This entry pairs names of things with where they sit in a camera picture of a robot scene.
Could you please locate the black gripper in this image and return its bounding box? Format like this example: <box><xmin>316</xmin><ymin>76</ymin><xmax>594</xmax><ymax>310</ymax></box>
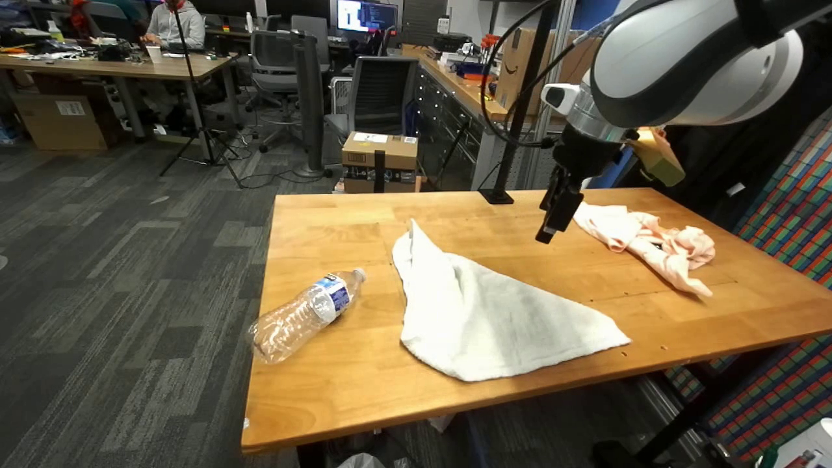
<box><xmin>533</xmin><ymin>127</ymin><xmax>628</xmax><ymax>247</ymax></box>

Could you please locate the white terry towel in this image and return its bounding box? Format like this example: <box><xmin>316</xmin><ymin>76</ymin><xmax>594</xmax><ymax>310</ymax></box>
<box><xmin>389</xmin><ymin>215</ymin><xmax>633</xmax><ymax>385</ymax></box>

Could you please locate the pink crumpled shirt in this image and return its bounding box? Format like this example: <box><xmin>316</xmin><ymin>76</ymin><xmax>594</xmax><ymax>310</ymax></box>
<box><xmin>569</xmin><ymin>199</ymin><xmax>719</xmax><ymax>302</ymax></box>

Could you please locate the grey drawer cabinet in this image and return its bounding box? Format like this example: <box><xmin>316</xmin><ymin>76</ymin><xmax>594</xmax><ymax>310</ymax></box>
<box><xmin>413</xmin><ymin>56</ymin><xmax>514</xmax><ymax>194</ymax></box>

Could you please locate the large cardboard box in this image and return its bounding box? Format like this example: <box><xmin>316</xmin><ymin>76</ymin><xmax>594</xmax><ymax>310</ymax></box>
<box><xmin>494</xmin><ymin>25</ymin><xmax>555</xmax><ymax>115</ymax></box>

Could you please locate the black curtain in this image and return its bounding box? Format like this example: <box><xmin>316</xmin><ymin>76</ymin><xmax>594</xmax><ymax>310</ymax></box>
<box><xmin>666</xmin><ymin>50</ymin><xmax>832</xmax><ymax>229</ymax></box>

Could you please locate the dark monitor screen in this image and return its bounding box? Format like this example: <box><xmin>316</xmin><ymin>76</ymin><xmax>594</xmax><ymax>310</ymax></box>
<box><xmin>348</xmin><ymin>54</ymin><xmax>421</xmax><ymax>138</ymax></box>

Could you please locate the blue board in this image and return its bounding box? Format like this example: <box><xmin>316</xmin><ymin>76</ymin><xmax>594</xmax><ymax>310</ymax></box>
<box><xmin>569</xmin><ymin>0</ymin><xmax>624</xmax><ymax>36</ymax></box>

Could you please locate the multicoloured woven cloth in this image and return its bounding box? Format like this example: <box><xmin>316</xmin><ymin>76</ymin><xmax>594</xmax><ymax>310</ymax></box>
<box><xmin>666</xmin><ymin>108</ymin><xmax>832</xmax><ymax>465</ymax></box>

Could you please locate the clear plastic water bottle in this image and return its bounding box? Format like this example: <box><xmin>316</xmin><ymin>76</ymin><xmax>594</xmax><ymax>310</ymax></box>
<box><xmin>247</xmin><ymin>264</ymin><xmax>368</xmax><ymax>366</ymax></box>

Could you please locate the lit computer monitor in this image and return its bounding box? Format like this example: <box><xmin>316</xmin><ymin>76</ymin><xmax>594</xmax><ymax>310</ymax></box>
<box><xmin>335</xmin><ymin>0</ymin><xmax>403</xmax><ymax>36</ymax></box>

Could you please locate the grey office chair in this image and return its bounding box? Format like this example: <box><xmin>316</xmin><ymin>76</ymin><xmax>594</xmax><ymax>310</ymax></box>
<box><xmin>247</xmin><ymin>28</ymin><xmax>325</xmax><ymax>151</ymax></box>

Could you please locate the black tripod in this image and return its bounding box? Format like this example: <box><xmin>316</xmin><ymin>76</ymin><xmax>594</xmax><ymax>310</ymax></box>
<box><xmin>159</xmin><ymin>0</ymin><xmax>247</xmax><ymax>190</ymax></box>

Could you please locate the seated person white shirt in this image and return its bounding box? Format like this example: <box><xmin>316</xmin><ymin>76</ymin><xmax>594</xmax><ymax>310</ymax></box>
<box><xmin>137</xmin><ymin>0</ymin><xmax>208</xmax><ymax>51</ymax></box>

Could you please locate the wooden office desk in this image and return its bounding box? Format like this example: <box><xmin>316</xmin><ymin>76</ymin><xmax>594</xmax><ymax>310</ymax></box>
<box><xmin>0</xmin><ymin>50</ymin><xmax>241</xmax><ymax>143</ymax></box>

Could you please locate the cardboard box with label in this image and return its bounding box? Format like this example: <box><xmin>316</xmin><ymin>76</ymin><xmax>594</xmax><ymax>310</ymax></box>
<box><xmin>9</xmin><ymin>89</ymin><xmax>111</xmax><ymax>159</ymax></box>

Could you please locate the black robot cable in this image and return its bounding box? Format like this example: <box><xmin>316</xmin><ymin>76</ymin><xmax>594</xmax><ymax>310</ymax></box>
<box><xmin>475</xmin><ymin>0</ymin><xmax>566</xmax><ymax>149</ymax></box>

